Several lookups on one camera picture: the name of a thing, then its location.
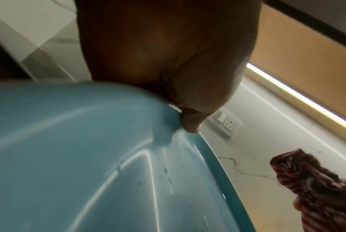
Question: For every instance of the person's right hand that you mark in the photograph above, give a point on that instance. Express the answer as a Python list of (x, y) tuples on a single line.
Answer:
[(298, 204)]

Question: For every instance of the person's left hand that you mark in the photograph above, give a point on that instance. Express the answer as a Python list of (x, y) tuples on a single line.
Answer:
[(161, 45)]

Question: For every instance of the red checkered cloth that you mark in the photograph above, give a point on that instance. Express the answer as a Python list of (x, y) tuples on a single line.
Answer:
[(319, 185)]

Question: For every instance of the teal plate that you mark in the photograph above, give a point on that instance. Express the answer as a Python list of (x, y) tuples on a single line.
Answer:
[(75, 158)]

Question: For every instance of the LED light strip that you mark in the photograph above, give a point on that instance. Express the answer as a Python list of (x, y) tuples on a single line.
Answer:
[(299, 96)]

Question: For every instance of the white wall switch socket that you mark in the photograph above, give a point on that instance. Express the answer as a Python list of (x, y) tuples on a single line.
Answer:
[(227, 123)]

